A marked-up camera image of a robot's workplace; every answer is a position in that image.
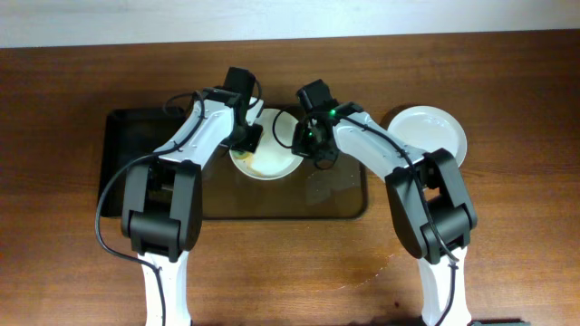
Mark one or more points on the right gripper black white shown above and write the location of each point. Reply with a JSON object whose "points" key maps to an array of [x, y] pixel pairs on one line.
{"points": [[301, 148]]}

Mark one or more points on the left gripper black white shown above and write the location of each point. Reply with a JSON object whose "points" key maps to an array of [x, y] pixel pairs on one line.
{"points": [[254, 139]]}

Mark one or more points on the white plate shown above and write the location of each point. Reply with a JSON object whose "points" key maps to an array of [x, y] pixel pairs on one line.
{"points": [[270, 161]]}

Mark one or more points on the green yellow sponge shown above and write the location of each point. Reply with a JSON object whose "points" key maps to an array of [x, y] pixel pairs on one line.
{"points": [[240, 154]]}

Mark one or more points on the pale blue plate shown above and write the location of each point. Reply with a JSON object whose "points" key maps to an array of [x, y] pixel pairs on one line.
{"points": [[430, 128]]}

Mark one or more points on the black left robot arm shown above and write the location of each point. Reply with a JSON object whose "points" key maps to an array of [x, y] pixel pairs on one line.
{"points": [[162, 238]]}

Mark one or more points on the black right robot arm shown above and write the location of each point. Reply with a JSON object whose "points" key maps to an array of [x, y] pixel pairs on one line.
{"points": [[431, 210]]}

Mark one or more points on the large brown tray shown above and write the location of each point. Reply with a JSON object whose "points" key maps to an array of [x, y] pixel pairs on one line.
{"points": [[308, 193]]}

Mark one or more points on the small black tray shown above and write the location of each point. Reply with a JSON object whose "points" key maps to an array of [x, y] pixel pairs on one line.
{"points": [[131, 134]]}

